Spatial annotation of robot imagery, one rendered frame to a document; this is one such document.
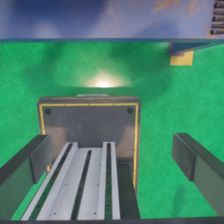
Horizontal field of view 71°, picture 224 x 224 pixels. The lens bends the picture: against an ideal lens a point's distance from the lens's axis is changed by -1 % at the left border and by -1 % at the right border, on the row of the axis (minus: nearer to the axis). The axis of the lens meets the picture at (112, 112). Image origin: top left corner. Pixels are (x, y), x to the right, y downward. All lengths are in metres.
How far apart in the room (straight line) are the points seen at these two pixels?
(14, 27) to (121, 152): 0.94
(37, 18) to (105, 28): 0.28
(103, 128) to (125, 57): 0.61
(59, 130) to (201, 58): 1.25
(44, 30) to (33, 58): 0.72
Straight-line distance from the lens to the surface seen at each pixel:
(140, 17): 0.77
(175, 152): 0.17
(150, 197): 1.91
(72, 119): 1.12
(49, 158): 0.17
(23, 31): 0.82
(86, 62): 1.37
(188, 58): 1.51
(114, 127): 1.11
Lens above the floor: 1.36
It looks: 75 degrees down
